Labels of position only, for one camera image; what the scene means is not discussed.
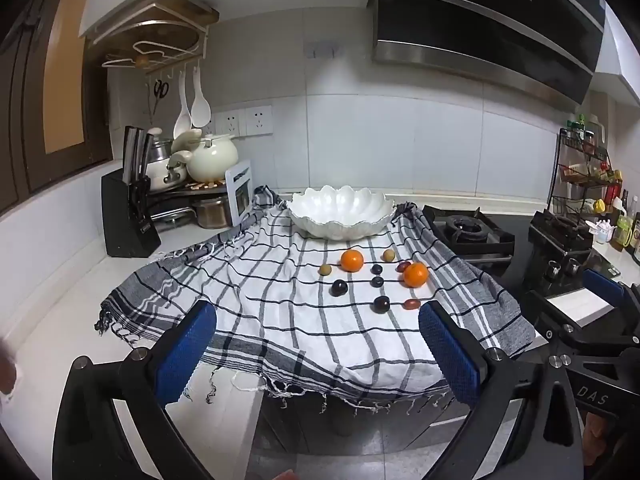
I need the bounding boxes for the round wooden pot lid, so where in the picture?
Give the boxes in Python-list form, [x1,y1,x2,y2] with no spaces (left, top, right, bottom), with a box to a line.
[102,20,201,63]

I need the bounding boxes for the person's right hand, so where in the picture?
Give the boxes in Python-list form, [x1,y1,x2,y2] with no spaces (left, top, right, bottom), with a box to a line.
[584,410,611,468]

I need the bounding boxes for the black wire spice rack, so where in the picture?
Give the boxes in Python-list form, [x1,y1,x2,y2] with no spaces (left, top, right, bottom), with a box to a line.
[546,127,626,221]

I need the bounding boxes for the cream saucepan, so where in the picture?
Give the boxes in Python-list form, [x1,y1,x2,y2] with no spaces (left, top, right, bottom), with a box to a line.
[147,150,193,192]

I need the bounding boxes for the steel pot with lid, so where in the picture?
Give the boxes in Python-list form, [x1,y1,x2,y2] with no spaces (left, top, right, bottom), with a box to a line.
[146,127,176,166]

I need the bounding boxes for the cream ceramic pot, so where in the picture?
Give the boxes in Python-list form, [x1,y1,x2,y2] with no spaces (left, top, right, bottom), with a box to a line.
[186,132,240,182]

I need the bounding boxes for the black gas burner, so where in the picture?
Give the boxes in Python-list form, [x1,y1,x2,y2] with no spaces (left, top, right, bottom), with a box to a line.
[529,209,596,261]
[422,205,516,263]

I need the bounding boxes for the black glass stove top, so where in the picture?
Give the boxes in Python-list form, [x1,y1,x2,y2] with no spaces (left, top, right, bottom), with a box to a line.
[422,205,631,301]

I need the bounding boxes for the white rice paddle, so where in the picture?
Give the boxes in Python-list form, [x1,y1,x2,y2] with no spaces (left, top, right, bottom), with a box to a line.
[190,64,212,128]

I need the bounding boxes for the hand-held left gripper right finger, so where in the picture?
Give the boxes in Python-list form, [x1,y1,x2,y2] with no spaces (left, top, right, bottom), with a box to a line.
[417,302,586,480]

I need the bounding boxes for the white pot stand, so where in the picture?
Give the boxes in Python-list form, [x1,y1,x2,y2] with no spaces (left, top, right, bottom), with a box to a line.
[225,159,257,228]

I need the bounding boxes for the steel stock pot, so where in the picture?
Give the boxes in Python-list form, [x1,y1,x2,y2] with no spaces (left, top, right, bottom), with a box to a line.
[192,197,236,228]

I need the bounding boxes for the yellow oil bottle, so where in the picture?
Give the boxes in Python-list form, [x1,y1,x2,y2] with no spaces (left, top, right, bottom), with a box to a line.
[616,210,640,256]

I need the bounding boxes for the black knife block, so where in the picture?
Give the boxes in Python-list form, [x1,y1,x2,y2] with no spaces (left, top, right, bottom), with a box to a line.
[101,167,162,258]

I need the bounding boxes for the wooden cutting board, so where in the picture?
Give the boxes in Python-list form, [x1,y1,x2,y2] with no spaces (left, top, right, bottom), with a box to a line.
[150,0,221,26]

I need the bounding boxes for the white scalloped bowl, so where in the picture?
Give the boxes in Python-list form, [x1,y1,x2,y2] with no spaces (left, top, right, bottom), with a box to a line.
[286,185,396,240]

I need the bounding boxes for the white floral cup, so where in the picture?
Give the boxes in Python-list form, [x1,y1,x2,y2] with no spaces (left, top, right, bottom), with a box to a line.
[590,219,616,245]

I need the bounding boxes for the steel handled knife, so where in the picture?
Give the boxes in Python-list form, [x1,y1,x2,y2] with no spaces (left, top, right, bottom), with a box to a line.
[131,129,146,183]
[122,126,137,183]
[140,132,153,181]

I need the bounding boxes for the brown wooden window frame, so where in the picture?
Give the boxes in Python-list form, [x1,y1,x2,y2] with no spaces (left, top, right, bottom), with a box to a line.
[0,0,113,216]

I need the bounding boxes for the white wall socket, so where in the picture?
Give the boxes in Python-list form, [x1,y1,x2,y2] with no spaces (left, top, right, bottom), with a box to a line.
[216,108,247,137]
[245,105,274,135]

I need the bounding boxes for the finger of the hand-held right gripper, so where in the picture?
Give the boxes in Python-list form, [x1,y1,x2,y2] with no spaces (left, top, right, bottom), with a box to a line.
[522,290,640,356]
[582,267,640,321]

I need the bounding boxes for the white wall rack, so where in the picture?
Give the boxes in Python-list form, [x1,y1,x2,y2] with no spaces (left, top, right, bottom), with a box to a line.
[102,0,221,78]

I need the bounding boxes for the white plastic spoon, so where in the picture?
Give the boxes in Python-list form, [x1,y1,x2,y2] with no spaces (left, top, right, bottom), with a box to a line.
[173,67,193,140]

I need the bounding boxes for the steel pan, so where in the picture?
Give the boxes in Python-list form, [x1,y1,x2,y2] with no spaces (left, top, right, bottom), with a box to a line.
[150,205,198,231]

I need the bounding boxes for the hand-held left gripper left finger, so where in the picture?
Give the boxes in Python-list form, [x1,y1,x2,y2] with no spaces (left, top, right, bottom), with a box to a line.
[52,300,218,480]

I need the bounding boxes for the black steel range hood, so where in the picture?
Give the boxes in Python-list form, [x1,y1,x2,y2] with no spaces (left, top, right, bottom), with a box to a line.
[367,0,608,113]

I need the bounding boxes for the black white checked cloth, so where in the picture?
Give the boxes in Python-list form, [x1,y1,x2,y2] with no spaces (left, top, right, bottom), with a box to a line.
[95,185,537,413]

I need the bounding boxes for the black scissors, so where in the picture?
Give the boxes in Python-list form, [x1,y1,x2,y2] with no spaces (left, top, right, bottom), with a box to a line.
[150,79,170,116]

